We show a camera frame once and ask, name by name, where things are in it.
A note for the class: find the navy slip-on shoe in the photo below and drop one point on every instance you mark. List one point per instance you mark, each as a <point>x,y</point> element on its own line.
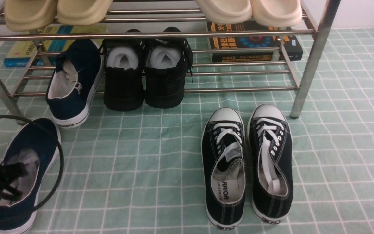
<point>35,145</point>
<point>73,84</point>

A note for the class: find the metal shoe rack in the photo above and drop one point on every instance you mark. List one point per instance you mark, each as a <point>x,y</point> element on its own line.
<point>279,74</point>

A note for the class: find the blue yellow book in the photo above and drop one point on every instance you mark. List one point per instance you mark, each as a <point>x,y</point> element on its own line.
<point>20,53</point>

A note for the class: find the beige slipper far left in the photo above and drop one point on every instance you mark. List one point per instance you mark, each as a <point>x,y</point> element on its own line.
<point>27,15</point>

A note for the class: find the beige slipper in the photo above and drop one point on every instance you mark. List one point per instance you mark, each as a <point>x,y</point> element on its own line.
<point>82,12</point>
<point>27,15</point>

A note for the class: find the black lace-up shoe left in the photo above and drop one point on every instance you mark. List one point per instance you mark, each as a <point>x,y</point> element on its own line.
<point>124,63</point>

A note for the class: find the black lace-up shoe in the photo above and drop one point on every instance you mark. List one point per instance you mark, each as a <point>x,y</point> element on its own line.
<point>124,63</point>
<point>167,63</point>

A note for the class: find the black lace-up shoe right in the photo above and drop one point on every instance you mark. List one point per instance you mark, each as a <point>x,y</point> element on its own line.
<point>167,63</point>

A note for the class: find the black canvas sneaker left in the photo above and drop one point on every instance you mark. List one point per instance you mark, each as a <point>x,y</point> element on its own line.
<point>224,168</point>

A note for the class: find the black canvas sneaker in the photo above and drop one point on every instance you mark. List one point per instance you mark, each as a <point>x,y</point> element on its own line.
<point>270,141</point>
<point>224,168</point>

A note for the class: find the black canvas sneaker right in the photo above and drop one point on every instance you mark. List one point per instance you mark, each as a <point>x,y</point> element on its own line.
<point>270,141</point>

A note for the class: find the cream slipper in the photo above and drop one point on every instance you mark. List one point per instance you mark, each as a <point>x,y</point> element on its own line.
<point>225,11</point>
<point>276,13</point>

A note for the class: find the cream slipper far right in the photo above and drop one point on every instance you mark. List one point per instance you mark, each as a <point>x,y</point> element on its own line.
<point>276,13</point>

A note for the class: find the black orange book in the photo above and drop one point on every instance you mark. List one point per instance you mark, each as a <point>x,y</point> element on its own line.
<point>246,48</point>

